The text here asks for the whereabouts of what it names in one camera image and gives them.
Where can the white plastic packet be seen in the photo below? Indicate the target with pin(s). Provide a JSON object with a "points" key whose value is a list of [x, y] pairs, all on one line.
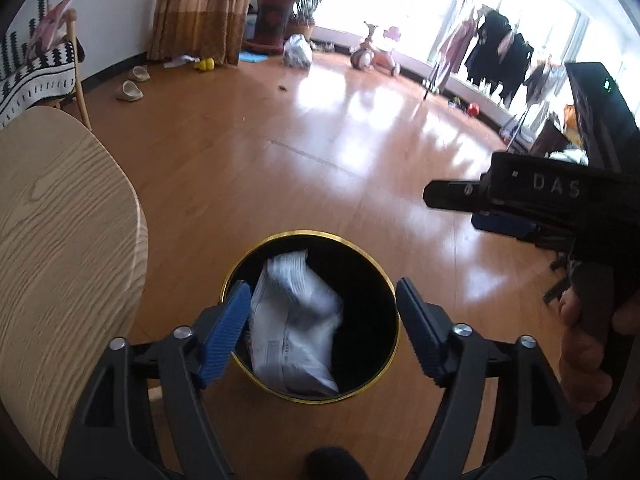
{"points": [[290, 330]]}

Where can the pink cushion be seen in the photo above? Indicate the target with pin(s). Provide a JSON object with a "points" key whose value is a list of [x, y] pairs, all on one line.
{"points": [[50, 25]]}

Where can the black gold-rimmed trash bin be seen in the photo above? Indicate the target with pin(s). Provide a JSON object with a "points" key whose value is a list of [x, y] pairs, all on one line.
{"points": [[365, 320]]}

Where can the wooden sofa frame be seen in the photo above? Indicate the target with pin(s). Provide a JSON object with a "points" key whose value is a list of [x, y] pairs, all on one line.
{"points": [[75, 75]]}

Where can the dark round object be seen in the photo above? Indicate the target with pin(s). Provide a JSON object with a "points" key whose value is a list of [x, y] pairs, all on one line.
{"points": [[335, 465]]}

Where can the clothes rack with clothes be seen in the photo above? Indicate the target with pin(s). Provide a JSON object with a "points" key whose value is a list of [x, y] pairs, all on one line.
{"points": [[495, 55]]}

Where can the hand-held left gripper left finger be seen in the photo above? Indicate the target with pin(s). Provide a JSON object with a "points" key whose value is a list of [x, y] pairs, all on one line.
{"points": [[227, 330]]}

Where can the white paper scrap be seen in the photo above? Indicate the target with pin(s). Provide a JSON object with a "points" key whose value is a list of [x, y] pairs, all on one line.
{"points": [[177, 62]]}

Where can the grey plastic bag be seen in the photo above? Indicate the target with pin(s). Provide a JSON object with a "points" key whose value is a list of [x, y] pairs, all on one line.
{"points": [[297, 52]]}

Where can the beige slipper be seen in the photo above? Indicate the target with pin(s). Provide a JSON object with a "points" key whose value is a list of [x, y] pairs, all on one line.
{"points": [[139, 74], [129, 91]]}

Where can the blue floor mat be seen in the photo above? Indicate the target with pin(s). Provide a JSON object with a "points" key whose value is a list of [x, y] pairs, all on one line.
{"points": [[254, 57]]}

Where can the yellow toy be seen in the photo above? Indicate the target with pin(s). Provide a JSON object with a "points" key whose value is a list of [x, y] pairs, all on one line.
{"points": [[205, 64]]}

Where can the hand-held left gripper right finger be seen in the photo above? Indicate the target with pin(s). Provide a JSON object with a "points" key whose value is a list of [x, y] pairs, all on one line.
{"points": [[420, 332]]}

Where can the pink child tricycle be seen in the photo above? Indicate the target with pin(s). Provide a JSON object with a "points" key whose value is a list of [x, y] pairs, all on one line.
{"points": [[372, 52]]}

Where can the round wooden table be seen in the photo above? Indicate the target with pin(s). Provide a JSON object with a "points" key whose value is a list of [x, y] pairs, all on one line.
{"points": [[55, 240]]}

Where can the red ball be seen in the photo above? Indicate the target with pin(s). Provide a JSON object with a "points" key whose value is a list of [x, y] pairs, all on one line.
{"points": [[473, 109]]}

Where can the person's right hand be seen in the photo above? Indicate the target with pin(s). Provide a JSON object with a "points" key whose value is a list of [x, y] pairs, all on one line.
{"points": [[582, 375]]}

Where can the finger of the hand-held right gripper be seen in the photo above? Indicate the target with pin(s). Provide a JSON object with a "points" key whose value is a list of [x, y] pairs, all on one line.
{"points": [[452, 194]]}

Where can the brown curtain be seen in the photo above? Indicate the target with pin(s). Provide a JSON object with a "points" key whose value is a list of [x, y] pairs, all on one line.
{"points": [[200, 10]]}

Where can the red plant pot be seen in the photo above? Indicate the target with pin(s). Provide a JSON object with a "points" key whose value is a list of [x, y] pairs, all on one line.
{"points": [[274, 17]]}

